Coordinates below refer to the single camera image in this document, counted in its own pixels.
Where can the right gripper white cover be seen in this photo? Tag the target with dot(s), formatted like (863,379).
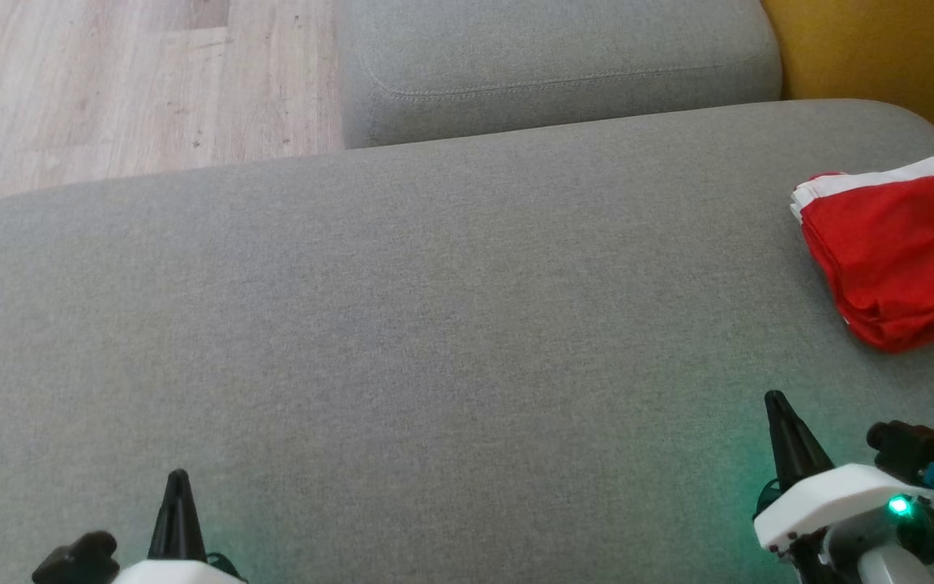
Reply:
(824,499)

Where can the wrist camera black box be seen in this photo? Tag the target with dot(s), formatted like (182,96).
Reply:
(78,560)
(913,446)

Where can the large grey sofa seat cushion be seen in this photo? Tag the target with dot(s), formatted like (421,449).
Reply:
(434,365)

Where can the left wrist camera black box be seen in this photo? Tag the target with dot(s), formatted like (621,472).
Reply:
(78,560)

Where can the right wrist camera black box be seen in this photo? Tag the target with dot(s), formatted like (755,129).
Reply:
(913,446)

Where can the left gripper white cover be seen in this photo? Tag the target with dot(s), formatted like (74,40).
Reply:
(175,574)

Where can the red garment with white trim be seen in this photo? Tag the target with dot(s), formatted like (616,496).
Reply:
(889,235)

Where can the small grey sofa cushion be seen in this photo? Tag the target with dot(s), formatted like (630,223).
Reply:
(556,57)

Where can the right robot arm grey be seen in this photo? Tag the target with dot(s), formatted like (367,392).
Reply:
(921,572)

